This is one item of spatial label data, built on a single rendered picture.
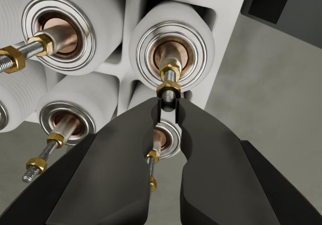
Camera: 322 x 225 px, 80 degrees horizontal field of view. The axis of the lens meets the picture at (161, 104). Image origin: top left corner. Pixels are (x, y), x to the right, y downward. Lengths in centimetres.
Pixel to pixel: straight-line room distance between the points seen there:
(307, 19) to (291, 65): 29
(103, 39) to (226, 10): 16
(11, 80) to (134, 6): 19
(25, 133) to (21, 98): 44
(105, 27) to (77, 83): 10
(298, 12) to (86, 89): 28
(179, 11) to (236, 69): 33
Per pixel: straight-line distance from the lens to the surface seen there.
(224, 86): 52
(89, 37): 22
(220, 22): 28
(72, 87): 28
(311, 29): 27
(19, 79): 34
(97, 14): 22
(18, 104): 33
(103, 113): 28
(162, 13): 21
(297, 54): 55
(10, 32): 30
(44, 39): 20
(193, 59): 21
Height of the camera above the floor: 45
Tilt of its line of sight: 58 degrees down
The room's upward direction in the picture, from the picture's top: 174 degrees counter-clockwise
